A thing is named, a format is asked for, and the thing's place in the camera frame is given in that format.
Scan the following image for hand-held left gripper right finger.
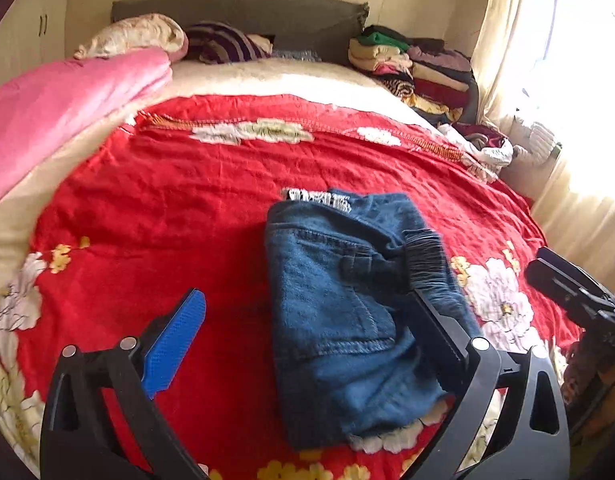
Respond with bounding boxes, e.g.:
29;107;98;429
401;228;572;480

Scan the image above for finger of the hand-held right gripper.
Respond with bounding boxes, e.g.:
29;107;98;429
525;247;611;320

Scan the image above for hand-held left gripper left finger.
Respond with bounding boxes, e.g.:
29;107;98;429
39;288;211;480

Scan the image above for blue jeans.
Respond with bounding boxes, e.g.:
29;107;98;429
264;187;483;452

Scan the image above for patterned maroon cloth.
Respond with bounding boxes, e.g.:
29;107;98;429
560;334;615;441

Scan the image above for red floral blanket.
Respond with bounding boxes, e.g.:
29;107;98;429
0;94;584;480

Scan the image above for white knit sweater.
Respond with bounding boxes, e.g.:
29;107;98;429
512;112;563;167

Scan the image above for white cloth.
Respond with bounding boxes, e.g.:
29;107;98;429
437;122;515;172

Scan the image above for dark red cloth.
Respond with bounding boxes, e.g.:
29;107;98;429
457;122;509;152

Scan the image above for bright window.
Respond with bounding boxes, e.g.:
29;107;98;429
537;0;615;196

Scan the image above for stack of folded clothes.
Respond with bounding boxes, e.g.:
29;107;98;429
348;25;481;127

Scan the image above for cream curtain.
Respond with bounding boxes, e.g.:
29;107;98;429
470;0;615;282

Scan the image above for pink quilt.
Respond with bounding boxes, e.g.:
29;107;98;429
0;49;174;214

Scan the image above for cream bed sheet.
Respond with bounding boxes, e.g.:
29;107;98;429
0;57;454;281

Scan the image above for blue patterned cloth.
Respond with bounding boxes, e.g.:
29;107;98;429
272;49;322;64

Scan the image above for cream pink pillow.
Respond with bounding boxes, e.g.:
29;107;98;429
74;14;189;61

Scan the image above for grey bed headboard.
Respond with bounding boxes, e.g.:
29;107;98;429
111;0;371;66

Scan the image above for white wardrobe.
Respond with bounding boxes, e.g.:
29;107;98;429
0;0;76;87

